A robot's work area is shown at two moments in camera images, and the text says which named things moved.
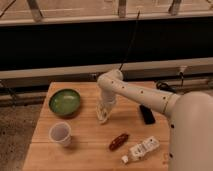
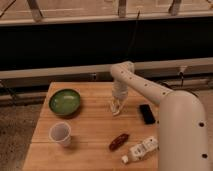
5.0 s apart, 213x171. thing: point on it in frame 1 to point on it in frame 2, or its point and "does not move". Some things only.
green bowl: [64, 102] does not move
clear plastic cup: [60, 133] does not move
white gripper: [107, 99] to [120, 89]
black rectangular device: [148, 115] does not move
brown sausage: [117, 141] does not move
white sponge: [102, 112] to [115, 105]
